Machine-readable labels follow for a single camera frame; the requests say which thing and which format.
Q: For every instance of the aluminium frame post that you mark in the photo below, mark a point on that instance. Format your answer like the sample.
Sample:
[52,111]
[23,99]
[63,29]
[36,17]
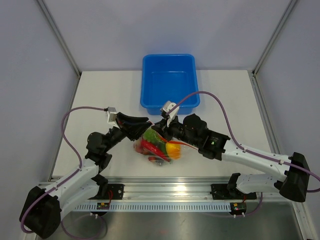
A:
[275,35]
[59,37]

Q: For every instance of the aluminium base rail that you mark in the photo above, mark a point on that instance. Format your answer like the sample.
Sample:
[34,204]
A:
[168,189]

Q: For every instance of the left aluminium frame post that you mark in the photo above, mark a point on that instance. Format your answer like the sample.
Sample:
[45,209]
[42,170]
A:
[59,37]

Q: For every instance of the red yellow fake grapes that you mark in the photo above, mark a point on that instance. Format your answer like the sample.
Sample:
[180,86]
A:
[140,149]

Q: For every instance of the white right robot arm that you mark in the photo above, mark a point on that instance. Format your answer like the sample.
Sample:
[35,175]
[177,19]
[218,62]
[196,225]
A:
[287,175]

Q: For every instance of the blue plastic bin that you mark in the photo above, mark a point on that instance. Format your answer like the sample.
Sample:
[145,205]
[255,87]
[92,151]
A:
[166,77]

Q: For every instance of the red fake chili pepper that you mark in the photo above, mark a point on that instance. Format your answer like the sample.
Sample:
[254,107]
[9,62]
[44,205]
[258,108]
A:
[153,149]

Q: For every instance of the clear zip top bag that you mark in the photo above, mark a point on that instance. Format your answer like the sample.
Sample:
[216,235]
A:
[152,158]

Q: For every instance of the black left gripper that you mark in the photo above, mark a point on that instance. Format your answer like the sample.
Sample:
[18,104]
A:
[133,131]

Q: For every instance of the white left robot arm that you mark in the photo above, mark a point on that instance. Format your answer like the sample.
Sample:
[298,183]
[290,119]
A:
[45,208]

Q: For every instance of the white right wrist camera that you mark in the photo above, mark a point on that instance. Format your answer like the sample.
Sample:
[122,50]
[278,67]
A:
[169,111]

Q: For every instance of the yellow fake bell pepper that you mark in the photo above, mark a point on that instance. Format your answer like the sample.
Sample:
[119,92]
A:
[173,150]

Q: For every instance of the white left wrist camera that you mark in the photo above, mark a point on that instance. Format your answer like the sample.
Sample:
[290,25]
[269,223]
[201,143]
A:
[111,116]

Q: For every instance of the right aluminium frame post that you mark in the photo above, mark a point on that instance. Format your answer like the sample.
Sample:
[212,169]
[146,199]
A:
[275,35]

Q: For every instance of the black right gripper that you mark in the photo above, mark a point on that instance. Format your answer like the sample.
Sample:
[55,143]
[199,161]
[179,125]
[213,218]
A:
[161,126]

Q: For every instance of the white slotted cable duct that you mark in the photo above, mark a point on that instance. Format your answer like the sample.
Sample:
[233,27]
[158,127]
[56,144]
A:
[211,207]

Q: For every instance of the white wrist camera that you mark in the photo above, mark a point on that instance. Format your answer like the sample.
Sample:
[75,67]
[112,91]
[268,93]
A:
[111,116]
[169,111]

